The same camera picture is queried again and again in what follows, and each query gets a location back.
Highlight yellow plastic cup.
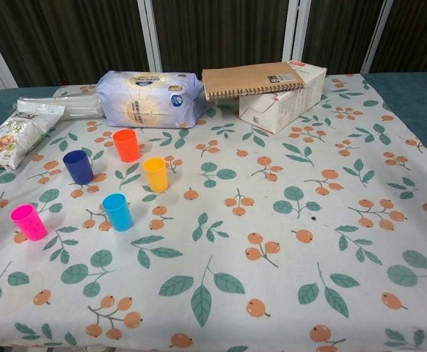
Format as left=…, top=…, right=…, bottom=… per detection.
left=142, top=157, right=169, bottom=193

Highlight light blue plastic cup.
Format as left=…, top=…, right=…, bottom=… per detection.
left=101, top=193, right=132, bottom=232

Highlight dark blue plastic cup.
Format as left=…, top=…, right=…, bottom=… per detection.
left=62, top=149, right=94, bottom=186

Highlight pink plastic cup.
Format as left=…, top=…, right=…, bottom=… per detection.
left=10, top=204, right=48, bottom=242

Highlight fruit and leaf print tablecloth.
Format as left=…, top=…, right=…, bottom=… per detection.
left=0, top=73, right=427, bottom=352

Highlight orange plastic cup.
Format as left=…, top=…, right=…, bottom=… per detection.
left=112, top=128, right=139, bottom=163

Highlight lavender white flour bag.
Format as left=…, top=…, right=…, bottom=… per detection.
left=95, top=70, right=204, bottom=130

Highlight brown spiral notebook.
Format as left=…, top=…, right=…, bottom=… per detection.
left=201, top=61, right=306, bottom=102

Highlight white cardboard box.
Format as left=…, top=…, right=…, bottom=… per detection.
left=238, top=60, right=327, bottom=135

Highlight dark folding screen panel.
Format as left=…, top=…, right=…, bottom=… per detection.
left=0, top=0, right=162, bottom=91
left=293, top=0, right=394, bottom=76
left=145, top=0, right=302, bottom=80
left=362, top=0, right=427, bottom=74

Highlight clear plastic package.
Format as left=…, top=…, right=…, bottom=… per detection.
left=17, top=93, right=106, bottom=121

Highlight nut snack bag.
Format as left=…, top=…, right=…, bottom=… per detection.
left=0, top=109, right=66, bottom=170

